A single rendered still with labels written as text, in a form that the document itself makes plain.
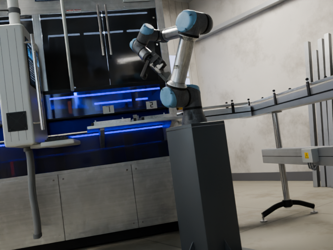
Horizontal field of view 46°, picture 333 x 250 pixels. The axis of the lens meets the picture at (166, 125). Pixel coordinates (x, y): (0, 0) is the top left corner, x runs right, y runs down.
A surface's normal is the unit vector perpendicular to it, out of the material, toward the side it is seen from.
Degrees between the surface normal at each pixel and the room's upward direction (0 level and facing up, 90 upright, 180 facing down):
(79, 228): 90
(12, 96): 90
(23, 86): 90
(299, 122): 90
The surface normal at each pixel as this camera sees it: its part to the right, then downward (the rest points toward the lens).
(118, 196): 0.20, -0.07
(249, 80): -0.82, 0.07
